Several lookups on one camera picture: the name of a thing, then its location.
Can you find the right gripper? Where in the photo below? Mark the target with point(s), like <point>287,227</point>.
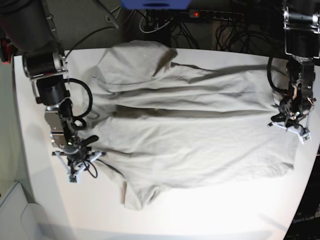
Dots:
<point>75,165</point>

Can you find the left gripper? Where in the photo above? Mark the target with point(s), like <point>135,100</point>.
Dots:
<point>299,125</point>

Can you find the grey t-shirt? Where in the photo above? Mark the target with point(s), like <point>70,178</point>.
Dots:
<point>165,125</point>

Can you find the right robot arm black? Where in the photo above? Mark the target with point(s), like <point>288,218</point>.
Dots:
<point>29,28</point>

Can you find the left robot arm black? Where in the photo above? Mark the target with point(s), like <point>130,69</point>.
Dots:
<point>301,24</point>

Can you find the red clamp at table corner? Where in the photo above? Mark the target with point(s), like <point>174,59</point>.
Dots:
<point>5,51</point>

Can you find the black power strip red light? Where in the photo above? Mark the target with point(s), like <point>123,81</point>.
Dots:
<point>216,15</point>

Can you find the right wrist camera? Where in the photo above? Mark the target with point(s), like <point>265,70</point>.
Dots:
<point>74,178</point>

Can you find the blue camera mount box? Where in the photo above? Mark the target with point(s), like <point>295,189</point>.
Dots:
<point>156,4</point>

